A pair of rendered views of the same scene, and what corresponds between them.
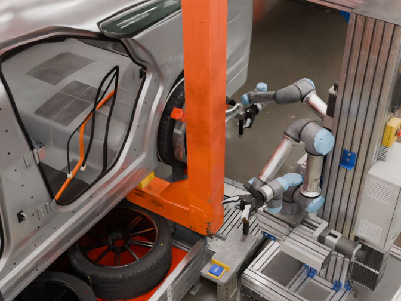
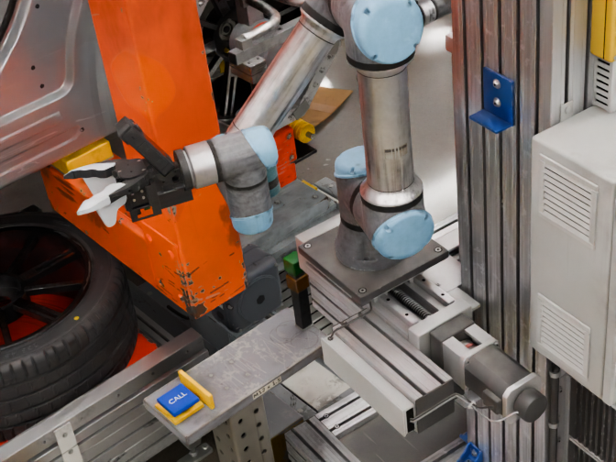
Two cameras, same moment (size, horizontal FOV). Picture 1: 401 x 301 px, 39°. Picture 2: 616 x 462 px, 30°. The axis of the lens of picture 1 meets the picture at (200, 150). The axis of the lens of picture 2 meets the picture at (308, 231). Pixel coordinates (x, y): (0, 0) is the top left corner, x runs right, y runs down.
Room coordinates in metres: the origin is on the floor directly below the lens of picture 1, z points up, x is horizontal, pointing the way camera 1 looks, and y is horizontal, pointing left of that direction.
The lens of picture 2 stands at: (0.59, -1.07, 2.27)
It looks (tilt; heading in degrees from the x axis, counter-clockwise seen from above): 37 degrees down; 21
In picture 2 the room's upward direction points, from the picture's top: 8 degrees counter-clockwise
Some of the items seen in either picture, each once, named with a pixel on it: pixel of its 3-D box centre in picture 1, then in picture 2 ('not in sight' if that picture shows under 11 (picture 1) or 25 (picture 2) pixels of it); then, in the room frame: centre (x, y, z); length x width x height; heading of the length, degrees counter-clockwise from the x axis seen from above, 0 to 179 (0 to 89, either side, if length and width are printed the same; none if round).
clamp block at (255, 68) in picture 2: not in sight; (247, 65); (2.88, -0.08, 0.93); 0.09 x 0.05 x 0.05; 57
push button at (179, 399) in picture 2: (216, 270); (178, 401); (2.19, -0.08, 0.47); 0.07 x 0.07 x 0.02; 57
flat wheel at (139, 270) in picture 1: (120, 248); (4, 320); (2.45, 0.53, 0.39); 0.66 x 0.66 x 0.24
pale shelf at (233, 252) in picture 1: (230, 255); (240, 372); (2.33, -0.17, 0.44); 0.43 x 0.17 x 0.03; 147
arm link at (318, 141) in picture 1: (312, 169); (385, 123); (2.26, -0.59, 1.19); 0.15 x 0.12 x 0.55; 37
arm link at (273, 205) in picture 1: (272, 199); (247, 195); (2.11, -0.37, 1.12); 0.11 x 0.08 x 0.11; 37
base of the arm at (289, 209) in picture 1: (289, 200); (370, 228); (2.37, -0.51, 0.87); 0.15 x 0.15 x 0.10
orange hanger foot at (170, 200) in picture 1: (162, 187); (113, 179); (2.69, 0.25, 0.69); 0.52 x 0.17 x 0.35; 57
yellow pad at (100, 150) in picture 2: (140, 176); (77, 150); (2.78, 0.40, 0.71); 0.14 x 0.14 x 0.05; 57
